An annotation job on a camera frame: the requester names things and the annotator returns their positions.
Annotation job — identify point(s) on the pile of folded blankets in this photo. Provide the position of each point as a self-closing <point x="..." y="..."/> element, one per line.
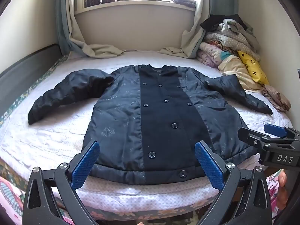
<point x="234" y="37"/>

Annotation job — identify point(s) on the black cloth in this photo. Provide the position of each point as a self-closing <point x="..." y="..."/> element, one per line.
<point x="218" y="21"/>

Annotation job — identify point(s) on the dark knitted cloth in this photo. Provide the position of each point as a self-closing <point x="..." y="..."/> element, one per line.
<point x="184" y="1"/>

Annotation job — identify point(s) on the multicolour patterned blanket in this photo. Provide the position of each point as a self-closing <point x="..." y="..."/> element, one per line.
<point x="222" y="46"/>

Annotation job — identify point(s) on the person's pink patterned pajamas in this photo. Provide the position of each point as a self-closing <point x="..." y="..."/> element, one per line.
<point x="11" y="196"/>

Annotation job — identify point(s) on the yellow printed pillow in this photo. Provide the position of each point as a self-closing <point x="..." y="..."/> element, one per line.
<point x="253" y="68"/>

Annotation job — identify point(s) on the person's right hand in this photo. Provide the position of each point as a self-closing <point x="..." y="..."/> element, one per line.
<point x="282" y="182"/>

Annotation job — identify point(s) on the dark grey bed frame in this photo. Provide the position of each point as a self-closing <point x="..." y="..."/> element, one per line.
<point x="23" y="75"/>

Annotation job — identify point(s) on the white quilted mattress cover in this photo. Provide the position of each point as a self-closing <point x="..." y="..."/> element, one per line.
<point x="58" y="133"/>

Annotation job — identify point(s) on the cream and teal curtain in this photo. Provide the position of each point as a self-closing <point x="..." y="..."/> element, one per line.
<point x="199" y="28"/>
<point x="70" y="28"/>

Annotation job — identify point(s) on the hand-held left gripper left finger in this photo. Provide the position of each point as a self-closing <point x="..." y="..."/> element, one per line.
<point x="84" y="166"/>

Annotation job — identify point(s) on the purple floral blanket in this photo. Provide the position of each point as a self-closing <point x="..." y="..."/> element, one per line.
<point x="208" y="55"/>

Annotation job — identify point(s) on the cream towel blanket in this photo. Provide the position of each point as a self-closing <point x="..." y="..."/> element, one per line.
<point x="234" y="72"/>

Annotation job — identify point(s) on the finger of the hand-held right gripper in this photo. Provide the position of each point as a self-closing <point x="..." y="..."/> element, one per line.
<point x="250" y="136"/>
<point x="275" y="129"/>

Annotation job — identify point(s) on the brown knitted garment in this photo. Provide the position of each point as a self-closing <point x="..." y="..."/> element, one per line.
<point x="276" y="97"/>

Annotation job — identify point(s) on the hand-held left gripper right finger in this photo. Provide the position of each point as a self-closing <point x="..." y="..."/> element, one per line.
<point x="209" y="168"/>

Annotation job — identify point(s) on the dark navy padded jacket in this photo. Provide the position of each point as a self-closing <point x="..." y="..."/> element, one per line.
<point x="164" y="121"/>

